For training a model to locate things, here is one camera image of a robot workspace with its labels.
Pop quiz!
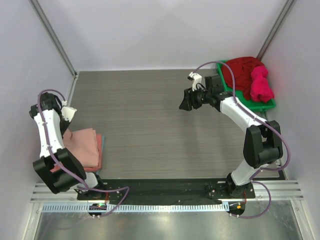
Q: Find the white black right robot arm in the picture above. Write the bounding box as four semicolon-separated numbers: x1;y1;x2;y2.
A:
179;72;283;198

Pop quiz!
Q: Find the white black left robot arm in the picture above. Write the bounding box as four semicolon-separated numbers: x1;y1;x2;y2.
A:
29;89;106;200

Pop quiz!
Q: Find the folded salmon t shirt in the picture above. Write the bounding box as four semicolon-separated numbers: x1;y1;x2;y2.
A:
49;133;104;173

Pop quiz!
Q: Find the dark red t shirt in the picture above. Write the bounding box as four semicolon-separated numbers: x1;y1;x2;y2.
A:
226;56;264;101

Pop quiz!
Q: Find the magenta t shirt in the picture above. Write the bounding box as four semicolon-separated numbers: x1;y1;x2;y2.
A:
250;65;275;103

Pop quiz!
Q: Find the green plastic bin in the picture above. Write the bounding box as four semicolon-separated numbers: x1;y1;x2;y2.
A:
216;63;276;112

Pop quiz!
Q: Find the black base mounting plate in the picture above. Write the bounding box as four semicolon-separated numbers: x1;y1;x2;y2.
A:
76;177;256;201

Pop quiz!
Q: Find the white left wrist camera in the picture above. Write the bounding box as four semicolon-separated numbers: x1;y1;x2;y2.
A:
61;100;77;123

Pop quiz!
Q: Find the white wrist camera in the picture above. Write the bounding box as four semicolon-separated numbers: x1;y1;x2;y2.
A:
187;71;202;92
61;100;77;123

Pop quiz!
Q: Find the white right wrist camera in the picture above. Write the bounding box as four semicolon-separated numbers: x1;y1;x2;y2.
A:
187;71;202;92

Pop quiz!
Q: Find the white slotted cable duct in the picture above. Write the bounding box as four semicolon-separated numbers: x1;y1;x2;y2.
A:
42;202;229;214

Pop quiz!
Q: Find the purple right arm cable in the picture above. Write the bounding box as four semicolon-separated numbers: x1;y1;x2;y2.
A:
188;60;292;219

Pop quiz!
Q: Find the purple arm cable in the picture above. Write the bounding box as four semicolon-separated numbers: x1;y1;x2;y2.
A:
188;60;292;219
37;89;130;217

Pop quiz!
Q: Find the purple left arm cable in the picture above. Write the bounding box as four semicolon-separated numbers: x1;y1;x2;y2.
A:
37;89;130;217

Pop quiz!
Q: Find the left aluminium corner post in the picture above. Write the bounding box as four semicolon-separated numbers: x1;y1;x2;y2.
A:
27;0;78;79

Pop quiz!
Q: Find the aluminium corner post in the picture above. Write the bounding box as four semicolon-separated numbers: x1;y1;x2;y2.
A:
256;0;297;61
27;0;78;79

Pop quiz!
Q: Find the aluminium front frame rail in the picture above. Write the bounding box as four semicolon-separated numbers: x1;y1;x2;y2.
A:
30;180;304;203

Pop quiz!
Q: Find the right aluminium corner post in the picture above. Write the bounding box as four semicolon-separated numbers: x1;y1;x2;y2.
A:
256;0;297;61

